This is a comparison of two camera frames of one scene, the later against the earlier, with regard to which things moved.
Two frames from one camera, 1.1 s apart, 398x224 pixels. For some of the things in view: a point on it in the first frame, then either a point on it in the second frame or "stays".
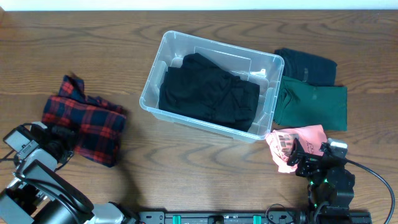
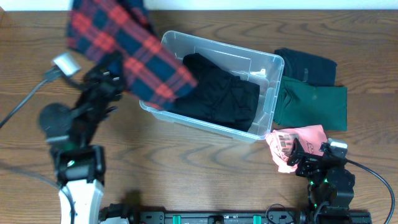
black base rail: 254,217 stays
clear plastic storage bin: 263,69 stays
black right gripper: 310,160 stays
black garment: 198,88 stays
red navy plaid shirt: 99,126 → 121,33
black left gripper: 62,144 → 104,82
